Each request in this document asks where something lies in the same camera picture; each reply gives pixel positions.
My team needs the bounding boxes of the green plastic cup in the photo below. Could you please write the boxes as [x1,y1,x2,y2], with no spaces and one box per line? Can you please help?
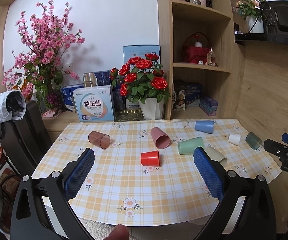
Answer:
[178,137,204,155]

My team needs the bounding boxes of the yellow plaid floral tablecloth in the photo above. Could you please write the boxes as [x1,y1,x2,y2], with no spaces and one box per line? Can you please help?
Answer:
[33,119,281,226]

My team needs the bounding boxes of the pink cherry blossom plant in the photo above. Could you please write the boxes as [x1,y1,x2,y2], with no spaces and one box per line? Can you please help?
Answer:
[1,0,85,109]

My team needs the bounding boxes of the black chair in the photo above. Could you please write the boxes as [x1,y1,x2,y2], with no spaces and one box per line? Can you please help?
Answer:
[0,101,52,176]

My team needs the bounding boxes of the blue plastic cup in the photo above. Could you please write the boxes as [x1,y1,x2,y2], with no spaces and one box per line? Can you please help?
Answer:
[195,120,214,134]

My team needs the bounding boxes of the tall light blue box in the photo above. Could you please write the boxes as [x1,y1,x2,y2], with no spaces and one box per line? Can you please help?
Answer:
[123,45,160,63]

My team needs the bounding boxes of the beige plastic cup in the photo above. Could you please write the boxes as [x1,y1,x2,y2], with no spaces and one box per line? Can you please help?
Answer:
[204,146,228,167]

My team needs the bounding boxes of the white plant pot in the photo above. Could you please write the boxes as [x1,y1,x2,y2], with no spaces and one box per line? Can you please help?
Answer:
[246,15,264,34]

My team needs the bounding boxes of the white blue probiotics box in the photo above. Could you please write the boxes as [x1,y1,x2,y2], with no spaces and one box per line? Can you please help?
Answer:
[73,85,115,122]

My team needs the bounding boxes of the dark blue patterned box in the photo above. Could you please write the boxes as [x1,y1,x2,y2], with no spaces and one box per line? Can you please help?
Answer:
[94,70,111,86]

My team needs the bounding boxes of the wooden shelf unit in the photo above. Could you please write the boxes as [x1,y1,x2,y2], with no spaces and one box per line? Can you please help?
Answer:
[158,0,244,120]

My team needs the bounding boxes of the transparent brown cup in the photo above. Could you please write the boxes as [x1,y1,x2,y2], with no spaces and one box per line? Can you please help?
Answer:
[88,131,111,150]

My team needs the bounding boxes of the white grey jacket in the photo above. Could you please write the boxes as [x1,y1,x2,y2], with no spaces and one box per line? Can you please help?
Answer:
[0,90,26,124]

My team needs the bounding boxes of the white navy emblem box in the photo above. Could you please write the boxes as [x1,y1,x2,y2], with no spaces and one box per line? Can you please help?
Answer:
[126,99,140,109]

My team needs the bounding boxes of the left hand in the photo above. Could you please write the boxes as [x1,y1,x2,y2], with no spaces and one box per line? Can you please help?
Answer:
[105,224,129,240]

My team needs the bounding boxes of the blue white tissue box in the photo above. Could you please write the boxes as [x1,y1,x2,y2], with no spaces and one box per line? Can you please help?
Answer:
[61,83,84,111]

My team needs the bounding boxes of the dark blue gift box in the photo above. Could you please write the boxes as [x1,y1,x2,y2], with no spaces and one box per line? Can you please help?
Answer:
[185,82,203,107]

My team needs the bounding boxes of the small perfume bottle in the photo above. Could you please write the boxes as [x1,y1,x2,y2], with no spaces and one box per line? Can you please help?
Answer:
[207,48,215,66]

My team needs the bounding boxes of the red plastic cup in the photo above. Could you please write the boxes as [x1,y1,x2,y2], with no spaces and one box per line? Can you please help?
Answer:
[140,150,160,166]

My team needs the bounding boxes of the black monitor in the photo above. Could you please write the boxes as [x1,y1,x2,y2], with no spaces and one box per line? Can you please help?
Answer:
[260,1,288,46]

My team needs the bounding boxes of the silver tin box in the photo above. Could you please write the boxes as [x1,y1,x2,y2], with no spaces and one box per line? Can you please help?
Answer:
[83,73,97,87]

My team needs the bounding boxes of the small purple box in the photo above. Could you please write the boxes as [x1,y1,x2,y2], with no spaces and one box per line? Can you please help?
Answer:
[199,96,218,116]

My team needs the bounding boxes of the transparent dark green cup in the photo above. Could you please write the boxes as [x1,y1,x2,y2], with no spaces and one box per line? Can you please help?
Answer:
[245,132,262,151]

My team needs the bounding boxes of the red gift basket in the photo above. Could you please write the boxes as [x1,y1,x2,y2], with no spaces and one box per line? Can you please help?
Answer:
[181,32,210,65]

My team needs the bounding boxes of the red rose bouquet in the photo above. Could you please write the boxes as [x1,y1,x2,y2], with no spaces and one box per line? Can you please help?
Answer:
[109,53,171,103]

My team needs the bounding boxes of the white faceted flower pot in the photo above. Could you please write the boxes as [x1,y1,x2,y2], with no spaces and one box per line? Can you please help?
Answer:
[139,98,164,120]

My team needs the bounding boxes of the small white plastic cup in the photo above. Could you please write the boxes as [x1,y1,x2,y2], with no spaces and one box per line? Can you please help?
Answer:
[228,134,241,146]

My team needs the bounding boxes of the gold patterned tray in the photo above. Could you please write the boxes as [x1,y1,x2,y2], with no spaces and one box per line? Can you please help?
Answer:
[115,109,145,122]

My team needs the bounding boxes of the pink plastic cup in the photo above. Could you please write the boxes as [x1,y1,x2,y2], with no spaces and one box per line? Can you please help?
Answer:
[151,127,171,149]

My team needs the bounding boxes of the peach flower bouquet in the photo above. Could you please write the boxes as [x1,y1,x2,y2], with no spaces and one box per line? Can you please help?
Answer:
[236,0,266,20]

